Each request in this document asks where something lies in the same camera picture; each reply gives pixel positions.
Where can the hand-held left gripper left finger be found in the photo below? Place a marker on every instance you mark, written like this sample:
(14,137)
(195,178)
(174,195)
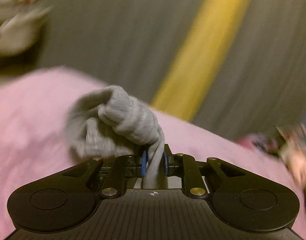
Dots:
(143,163)

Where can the yellow curtain strip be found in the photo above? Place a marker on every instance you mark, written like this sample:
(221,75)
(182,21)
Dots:
(202,55)

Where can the grey curtain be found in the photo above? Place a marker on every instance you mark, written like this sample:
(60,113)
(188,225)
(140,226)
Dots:
(272,55)
(118,35)

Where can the pink bed sheet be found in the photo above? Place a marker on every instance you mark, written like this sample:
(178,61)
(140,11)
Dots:
(30,120)

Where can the pink plush toy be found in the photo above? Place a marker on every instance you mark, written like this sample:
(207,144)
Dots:
(297,152)

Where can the dark small items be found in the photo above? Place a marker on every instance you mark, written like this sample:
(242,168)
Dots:
(257,141)

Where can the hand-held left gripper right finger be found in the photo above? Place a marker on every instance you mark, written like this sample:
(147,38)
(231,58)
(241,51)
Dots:
(165,165)

